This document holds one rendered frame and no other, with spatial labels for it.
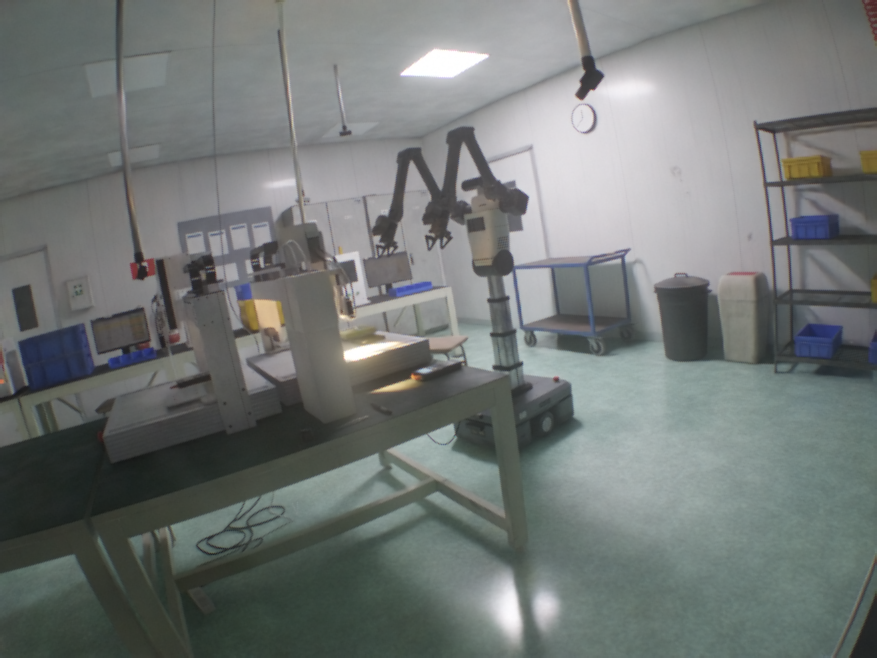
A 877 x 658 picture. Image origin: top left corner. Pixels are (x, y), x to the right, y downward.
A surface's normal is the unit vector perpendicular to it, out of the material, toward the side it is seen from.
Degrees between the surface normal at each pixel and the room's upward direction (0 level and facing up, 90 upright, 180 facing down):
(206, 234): 90
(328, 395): 90
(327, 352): 90
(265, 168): 90
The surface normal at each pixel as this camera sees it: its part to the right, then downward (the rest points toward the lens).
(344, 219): 0.55, 0.07
